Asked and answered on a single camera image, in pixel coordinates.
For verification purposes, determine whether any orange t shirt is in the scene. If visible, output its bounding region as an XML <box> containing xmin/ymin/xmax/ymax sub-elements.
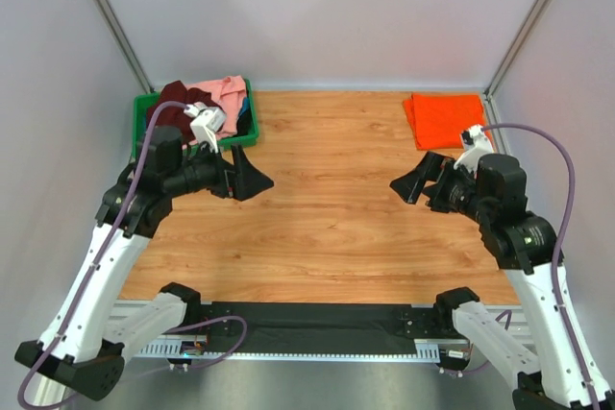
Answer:
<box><xmin>402</xmin><ymin>92</ymin><xmax>486</xmax><ymax>151</ymax></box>

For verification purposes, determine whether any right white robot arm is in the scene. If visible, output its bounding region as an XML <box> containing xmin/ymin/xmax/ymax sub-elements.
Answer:
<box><xmin>390</xmin><ymin>152</ymin><xmax>614</xmax><ymax>409</ymax></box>

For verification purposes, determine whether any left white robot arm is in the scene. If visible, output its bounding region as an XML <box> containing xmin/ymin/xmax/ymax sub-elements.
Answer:
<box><xmin>14</xmin><ymin>126</ymin><xmax>274</xmax><ymax>400</ymax></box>

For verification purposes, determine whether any blue t shirt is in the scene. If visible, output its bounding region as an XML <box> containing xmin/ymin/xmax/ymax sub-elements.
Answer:
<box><xmin>238</xmin><ymin>96</ymin><xmax>252</xmax><ymax>120</ymax></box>

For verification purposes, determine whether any maroon t shirt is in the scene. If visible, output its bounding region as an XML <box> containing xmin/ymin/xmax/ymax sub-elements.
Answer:
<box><xmin>145</xmin><ymin>80</ymin><xmax>225</xmax><ymax>147</ymax></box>

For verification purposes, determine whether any pink t shirt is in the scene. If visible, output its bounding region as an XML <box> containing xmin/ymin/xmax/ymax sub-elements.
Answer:
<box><xmin>187</xmin><ymin>76</ymin><xmax>247</xmax><ymax>139</ymax></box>

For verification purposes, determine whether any green plastic bin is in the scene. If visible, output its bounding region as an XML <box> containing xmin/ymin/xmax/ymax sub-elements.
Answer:
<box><xmin>131</xmin><ymin>78</ymin><xmax>259</xmax><ymax>158</ymax></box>

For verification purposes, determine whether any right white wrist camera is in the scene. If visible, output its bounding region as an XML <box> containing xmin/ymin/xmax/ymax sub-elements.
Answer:
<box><xmin>454</xmin><ymin>125</ymin><xmax>494</xmax><ymax>175</ymax></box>

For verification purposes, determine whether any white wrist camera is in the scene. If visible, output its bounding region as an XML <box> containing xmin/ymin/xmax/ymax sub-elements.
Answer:
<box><xmin>184</xmin><ymin>102</ymin><xmax>226</xmax><ymax>153</ymax></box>
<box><xmin>454</xmin><ymin>125</ymin><xmax>494</xmax><ymax>175</ymax></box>

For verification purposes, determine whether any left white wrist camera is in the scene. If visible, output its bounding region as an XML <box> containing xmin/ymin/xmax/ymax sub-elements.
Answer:
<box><xmin>184</xmin><ymin>102</ymin><xmax>226</xmax><ymax>153</ymax></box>

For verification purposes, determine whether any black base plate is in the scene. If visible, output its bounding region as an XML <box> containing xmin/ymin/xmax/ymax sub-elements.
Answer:
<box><xmin>182</xmin><ymin>301</ymin><xmax>468</xmax><ymax>350</ymax></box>

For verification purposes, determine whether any grey slotted cable duct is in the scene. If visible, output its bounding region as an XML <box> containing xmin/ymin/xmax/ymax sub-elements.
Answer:
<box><xmin>135</xmin><ymin>337</ymin><xmax>469</xmax><ymax>364</ymax></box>

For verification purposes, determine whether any right aluminium frame post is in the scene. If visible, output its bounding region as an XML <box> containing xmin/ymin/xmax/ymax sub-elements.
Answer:
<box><xmin>484</xmin><ymin>0</ymin><xmax>552</xmax><ymax>98</ymax></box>

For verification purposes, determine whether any aluminium frame post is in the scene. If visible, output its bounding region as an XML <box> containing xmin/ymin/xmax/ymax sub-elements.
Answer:
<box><xmin>484</xmin><ymin>0</ymin><xmax>552</xmax><ymax>98</ymax></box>
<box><xmin>93</xmin><ymin>0</ymin><xmax>154</xmax><ymax>93</ymax></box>

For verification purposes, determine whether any left aluminium frame post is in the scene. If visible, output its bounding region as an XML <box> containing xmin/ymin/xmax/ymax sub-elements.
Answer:
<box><xmin>93</xmin><ymin>0</ymin><xmax>154</xmax><ymax>93</ymax></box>

